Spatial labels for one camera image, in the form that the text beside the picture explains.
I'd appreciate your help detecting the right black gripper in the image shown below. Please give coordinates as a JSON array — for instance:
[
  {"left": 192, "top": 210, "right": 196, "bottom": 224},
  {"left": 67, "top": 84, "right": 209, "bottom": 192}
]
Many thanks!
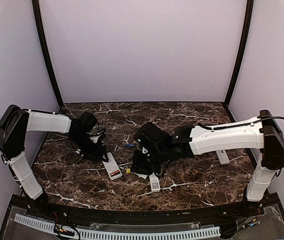
[{"left": 130, "top": 146, "right": 169, "bottom": 175}]

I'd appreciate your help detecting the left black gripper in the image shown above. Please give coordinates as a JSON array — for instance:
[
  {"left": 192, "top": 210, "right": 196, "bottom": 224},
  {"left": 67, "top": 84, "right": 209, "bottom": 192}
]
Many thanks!
[{"left": 69, "top": 132, "right": 109, "bottom": 162}]

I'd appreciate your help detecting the white square battery cover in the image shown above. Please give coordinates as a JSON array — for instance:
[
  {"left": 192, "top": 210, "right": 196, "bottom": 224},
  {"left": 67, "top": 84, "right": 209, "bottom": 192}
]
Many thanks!
[{"left": 135, "top": 173, "right": 148, "bottom": 180}]

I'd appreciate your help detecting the white TCL air-conditioner remote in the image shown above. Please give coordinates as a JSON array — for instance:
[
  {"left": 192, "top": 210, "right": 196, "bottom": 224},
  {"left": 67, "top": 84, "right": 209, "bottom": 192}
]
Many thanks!
[{"left": 102, "top": 152, "right": 123, "bottom": 181}]

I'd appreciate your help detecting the slim white remote control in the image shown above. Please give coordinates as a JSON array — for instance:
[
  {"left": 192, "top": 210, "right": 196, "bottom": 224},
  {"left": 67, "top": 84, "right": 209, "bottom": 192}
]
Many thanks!
[{"left": 149, "top": 173, "right": 161, "bottom": 193}]

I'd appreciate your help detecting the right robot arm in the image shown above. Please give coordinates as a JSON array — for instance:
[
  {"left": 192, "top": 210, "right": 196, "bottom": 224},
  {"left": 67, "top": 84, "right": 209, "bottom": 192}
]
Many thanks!
[{"left": 130, "top": 109, "right": 284, "bottom": 217}]

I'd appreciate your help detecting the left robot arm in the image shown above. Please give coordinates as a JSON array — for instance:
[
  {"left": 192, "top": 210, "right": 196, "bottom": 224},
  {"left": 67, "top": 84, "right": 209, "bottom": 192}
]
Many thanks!
[{"left": 0, "top": 104, "right": 109, "bottom": 218}]

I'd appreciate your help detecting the battery in TCL remote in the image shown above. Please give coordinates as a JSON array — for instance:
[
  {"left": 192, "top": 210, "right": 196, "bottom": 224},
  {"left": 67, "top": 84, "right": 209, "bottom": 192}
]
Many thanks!
[{"left": 110, "top": 171, "right": 121, "bottom": 176}]

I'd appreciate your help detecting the white remote at right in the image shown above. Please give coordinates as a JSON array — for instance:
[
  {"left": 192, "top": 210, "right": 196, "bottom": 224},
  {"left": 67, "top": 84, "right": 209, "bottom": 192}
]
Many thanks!
[{"left": 216, "top": 150, "right": 230, "bottom": 165}]

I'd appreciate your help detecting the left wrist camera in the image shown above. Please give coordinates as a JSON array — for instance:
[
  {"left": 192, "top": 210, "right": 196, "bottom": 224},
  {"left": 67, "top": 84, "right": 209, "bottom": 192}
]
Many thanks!
[{"left": 89, "top": 128, "right": 106, "bottom": 144}]

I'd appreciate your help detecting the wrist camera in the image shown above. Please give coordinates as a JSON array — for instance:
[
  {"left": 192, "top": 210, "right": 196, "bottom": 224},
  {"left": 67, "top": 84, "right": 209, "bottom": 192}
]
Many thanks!
[
  {"left": 89, "top": 128, "right": 106, "bottom": 144},
  {"left": 133, "top": 133, "right": 153, "bottom": 154}
]

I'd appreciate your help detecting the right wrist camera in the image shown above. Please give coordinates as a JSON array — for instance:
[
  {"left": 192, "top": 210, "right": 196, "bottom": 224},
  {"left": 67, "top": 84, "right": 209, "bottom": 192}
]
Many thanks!
[{"left": 133, "top": 133, "right": 153, "bottom": 154}]

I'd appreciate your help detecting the black front rail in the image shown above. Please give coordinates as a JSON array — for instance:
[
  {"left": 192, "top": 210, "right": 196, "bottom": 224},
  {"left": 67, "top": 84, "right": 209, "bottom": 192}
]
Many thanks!
[{"left": 24, "top": 197, "right": 263, "bottom": 227}]

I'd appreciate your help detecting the white slotted cable duct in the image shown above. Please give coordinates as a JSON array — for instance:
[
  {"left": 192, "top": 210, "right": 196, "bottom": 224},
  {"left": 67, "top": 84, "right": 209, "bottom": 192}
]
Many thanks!
[{"left": 14, "top": 213, "right": 221, "bottom": 240}]

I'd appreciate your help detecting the left black frame post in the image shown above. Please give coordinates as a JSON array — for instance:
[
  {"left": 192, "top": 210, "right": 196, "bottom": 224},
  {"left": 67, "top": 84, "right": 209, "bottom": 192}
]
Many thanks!
[{"left": 31, "top": 0, "right": 64, "bottom": 108}]

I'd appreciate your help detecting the black frame post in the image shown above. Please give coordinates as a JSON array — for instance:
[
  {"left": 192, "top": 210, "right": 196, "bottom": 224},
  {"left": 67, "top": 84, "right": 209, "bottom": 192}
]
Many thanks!
[
  {"left": 31, "top": 0, "right": 64, "bottom": 108},
  {"left": 223, "top": 0, "right": 254, "bottom": 108}
]

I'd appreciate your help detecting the right black frame post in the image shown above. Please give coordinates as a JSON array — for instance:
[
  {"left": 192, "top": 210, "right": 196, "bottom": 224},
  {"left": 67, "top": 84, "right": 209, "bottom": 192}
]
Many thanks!
[{"left": 223, "top": 0, "right": 254, "bottom": 108}]

